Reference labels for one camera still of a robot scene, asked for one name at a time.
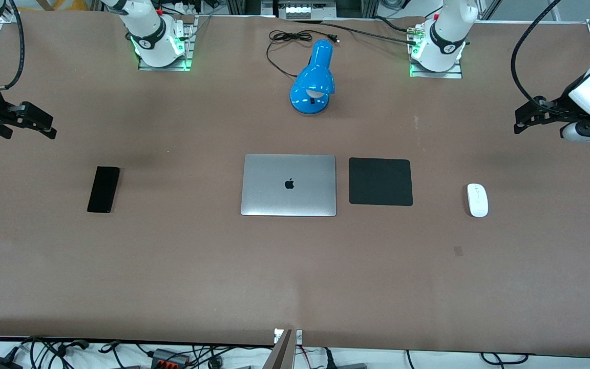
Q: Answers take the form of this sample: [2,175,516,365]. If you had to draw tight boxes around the black smartphone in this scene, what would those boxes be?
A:
[87,166,120,214]

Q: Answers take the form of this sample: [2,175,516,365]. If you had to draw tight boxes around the white computer mouse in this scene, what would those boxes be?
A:
[467,183,489,218]

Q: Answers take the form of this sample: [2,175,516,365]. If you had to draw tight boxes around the black mouse pad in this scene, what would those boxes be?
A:
[349,158,413,207]

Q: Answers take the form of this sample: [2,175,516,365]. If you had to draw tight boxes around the yellow object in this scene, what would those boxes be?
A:
[8,0,103,12]

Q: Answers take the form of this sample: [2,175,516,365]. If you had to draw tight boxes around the blue desk lamp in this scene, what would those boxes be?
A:
[289,39,336,115]

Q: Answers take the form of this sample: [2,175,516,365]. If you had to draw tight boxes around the black power adapter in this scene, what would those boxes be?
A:
[0,348,22,369]

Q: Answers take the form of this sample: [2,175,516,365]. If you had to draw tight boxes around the grey power strip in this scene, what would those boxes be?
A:
[285,0,336,20]

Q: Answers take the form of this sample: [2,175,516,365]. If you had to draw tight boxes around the silver closed laptop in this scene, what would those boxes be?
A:
[240,154,337,217]

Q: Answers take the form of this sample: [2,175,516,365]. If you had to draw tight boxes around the black connector box orange levers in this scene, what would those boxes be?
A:
[150,348,189,368]

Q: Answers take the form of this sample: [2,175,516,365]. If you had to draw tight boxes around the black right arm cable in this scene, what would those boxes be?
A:
[0,0,26,92]

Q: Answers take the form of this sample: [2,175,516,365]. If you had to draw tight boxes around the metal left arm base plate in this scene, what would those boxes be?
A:
[408,23,463,79]

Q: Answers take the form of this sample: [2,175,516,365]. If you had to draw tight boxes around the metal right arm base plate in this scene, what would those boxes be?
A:
[137,16,197,72]

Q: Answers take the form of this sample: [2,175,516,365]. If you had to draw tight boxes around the black cable to arm base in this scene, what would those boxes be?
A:
[292,18,418,47]

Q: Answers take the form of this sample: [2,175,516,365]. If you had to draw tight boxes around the black lamp power cord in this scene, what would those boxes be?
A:
[266,30,340,79]

